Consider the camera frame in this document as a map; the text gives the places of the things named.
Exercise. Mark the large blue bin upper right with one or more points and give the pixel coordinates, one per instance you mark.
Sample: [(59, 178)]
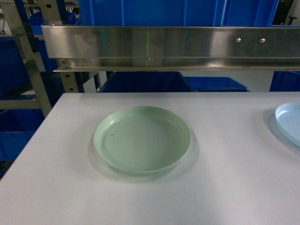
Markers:
[(245, 13)]

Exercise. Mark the pale green round plate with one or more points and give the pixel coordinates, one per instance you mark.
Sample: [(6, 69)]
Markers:
[(142, 140)]

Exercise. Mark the large blue bin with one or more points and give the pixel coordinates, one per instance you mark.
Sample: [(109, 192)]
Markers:
[(149, 12), (245, 13)]

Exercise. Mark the stainless steel shelf rail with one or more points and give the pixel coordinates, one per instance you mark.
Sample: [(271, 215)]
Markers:
[(125, 48)]

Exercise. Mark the blue bin lower middle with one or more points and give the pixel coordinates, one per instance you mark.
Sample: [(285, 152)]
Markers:
[(215, 84)]

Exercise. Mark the blue bin lower left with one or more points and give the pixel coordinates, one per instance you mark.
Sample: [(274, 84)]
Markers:
[(146, 81)]

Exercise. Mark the blue bin lower right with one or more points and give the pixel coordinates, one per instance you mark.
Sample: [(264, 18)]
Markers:
[(285, 81)]

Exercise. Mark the large blue bin upper left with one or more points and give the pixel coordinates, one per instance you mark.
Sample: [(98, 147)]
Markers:
[(149, 12)]

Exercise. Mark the perforated steel rack post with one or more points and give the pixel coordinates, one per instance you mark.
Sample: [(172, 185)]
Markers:
[(69, 81)]

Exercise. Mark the pale blue round plate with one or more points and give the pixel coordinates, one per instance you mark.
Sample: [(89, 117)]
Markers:
[(288, 121)]

